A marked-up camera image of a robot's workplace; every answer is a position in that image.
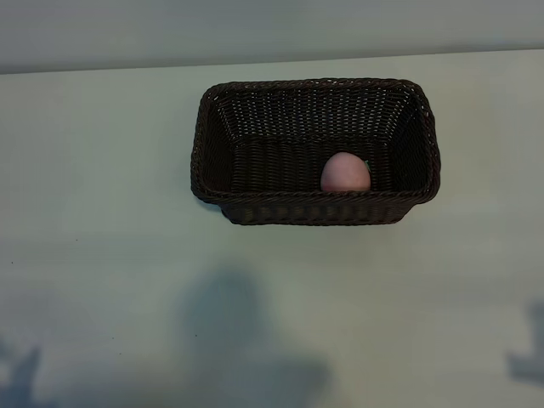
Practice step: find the pink peach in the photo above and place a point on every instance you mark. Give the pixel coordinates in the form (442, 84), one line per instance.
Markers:
(344, 174)

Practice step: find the dark brown woven basket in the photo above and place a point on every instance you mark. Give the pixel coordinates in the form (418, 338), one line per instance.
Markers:
(297, 123)

